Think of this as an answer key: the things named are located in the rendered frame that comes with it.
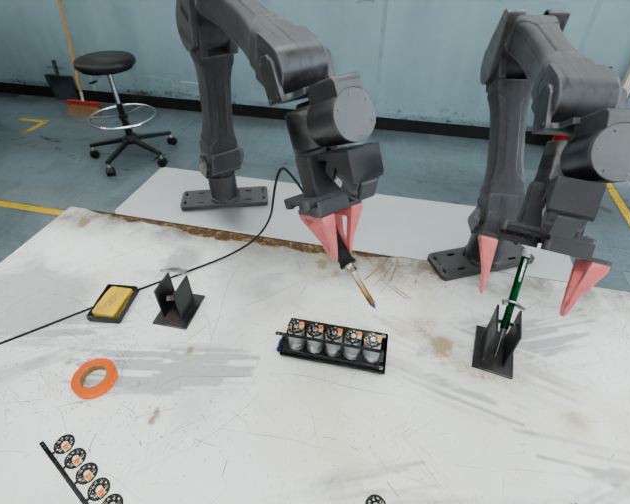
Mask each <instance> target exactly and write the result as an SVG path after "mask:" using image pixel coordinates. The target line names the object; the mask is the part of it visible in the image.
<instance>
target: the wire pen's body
mask: <svg viewBox="0 0 630 504"><path fill-rule="evenodd" d="M529 258H530V257H525V256H522V255H521V259H520V262H519V265H518V269H517V272H516V275H515V279H514V282H513V285H512V289H511V292H510V295H509V299H508V298H507V299H506V301H508V302H509V303H508V305H507V306H506V309H505V312H504V316H503V319H502V322H501V325H500V327H501V328H503V329H506V330H508V328H509V324H510V320H511V318H512V314H513V311H514V307H515V305H516V304H518V301H517V298H518V295H519V291H520V288H521V285H522V282H523V278H524V275H525V272H526V268H527V265H528V262H529Z"/></svg>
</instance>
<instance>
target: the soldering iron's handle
mask: <svg viewBox="0 0 630 504"><path fill-rule="evenodd" d="M336 234H337V247H338V263H339V264H340V269H341V270H342V269H345V266H347V265H348V264H350V263H355V261H356V260H355V258H353V257H352V256H351V254H350V252H349V251H348V249H347V248H346V246H345V245H344V243H343V241H342V240H341V239H340V236H339V234H338V233H337V231H336Z"/></svg>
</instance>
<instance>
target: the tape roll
mask: <svg viewBox="0 0 630 504"><path fill-rule="evenodd" d="M96 370H105V371H106V375H105V377H104V379H103V380H102V381H101V382H100V383H99V384H97V385H95V386H92V387H84V386H83V383H84V380H85V378H86V377H87V376H88V375H89V374H90V373H92V372H94V371H96ZM117 377H118V370H117V368H116V366H115V365H114V363H113V362H112V361H111V360H109V359H106V358H98V359H93V360H91V361H88V362H85V363H84V364H83V365H82V366H80V367H79V369H78V370H77V371H76V372H75V373H74V375H73V377H72V379H71V389H72V390H73V392H74V393H75V394H76V395H77V396H78V397H79V398H81V399H87V400H88V399H94V398H97V397H100V396H102V395H104V394H105V393H106V392H108V391H109V390H110V389H111V388H112V387H113V385H114V384H115V382H116V380H117Z"/></svg>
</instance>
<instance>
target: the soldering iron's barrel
mask: <svg viewBox="0 0 630 504"><path fill-rule="evenodd" d="M345 270H346V272H347V274H348V275H352V277H353V279H354V280H355V282H356V283H357V285H358V287H359V288H360V290H361V292H362V293H363V295H364V296H365V298H366V300H367V301H368V303H369V305H370V306H372V305H373V304H375V302H374V300H373V298H372V297H371V295H370V293H369V292H368V290H367V289H366V287H365V285H364V284H363V282H362V281H361V279H360V277H359V276H358V274H357V272H356V271H357V267H355V265H354V263H350V264H348V265H347V266H345Z"/></svg>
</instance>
